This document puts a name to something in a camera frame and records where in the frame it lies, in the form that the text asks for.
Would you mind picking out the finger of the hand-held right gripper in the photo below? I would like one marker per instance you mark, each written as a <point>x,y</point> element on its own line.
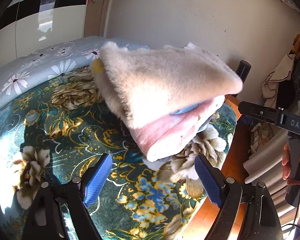
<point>260,112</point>

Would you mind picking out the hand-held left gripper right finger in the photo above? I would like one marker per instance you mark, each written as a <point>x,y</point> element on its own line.
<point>207,180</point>

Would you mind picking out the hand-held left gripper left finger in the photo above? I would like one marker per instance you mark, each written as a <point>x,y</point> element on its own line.
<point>97,180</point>

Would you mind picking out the fuzzy cream sweater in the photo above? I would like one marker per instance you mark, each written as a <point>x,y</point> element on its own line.
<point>165,80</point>

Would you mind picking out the person's right hand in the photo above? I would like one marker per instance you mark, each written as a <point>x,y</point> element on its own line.
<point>286,162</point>

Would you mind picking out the dark cloth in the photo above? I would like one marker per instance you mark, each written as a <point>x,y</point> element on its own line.
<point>290,90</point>

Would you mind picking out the cream printed cloth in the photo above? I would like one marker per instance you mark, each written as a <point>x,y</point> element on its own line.
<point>275,80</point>

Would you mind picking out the white ribbed object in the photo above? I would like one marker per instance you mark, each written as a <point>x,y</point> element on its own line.
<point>265,160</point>

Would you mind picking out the teal floral blanket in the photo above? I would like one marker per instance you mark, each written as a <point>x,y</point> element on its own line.
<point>65,135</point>

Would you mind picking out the pink fleece garment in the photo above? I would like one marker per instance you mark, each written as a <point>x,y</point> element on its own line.
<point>170,132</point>

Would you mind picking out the light blue floral quilt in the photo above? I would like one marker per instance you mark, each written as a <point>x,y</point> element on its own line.
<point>40,65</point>

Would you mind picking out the white wardrobe with black stripe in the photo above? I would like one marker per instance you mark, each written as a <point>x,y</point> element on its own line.
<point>27,37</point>

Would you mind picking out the black chair frame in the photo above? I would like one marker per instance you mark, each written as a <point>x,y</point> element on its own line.
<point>243,71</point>

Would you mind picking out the wooden door frame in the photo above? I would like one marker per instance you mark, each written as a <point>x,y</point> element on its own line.
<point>95,10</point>

